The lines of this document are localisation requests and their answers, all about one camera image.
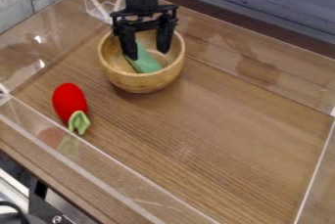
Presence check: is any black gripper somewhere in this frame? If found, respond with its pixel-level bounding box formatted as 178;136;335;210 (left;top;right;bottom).
109;0;178;61

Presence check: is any green rectangular block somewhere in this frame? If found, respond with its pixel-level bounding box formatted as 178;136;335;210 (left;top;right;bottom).
126;42;162;73

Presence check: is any light wooden bowl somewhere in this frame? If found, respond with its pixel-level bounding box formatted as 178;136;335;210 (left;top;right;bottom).
96;30;186;94

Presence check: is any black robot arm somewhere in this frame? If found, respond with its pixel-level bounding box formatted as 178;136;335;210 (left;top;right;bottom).
109;0;178;61

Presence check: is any red felt strawberry toy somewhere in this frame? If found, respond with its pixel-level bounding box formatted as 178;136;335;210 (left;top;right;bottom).
52;83;89;135

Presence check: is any clear acrylic front barrier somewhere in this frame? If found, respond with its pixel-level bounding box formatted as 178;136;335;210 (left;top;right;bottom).
0;91;218;224

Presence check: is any clear acrylic corner bracket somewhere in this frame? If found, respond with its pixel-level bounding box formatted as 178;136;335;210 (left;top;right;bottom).
83;0;126;24

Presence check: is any black cable under table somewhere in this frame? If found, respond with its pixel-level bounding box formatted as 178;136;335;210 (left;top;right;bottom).
0;201;29;224

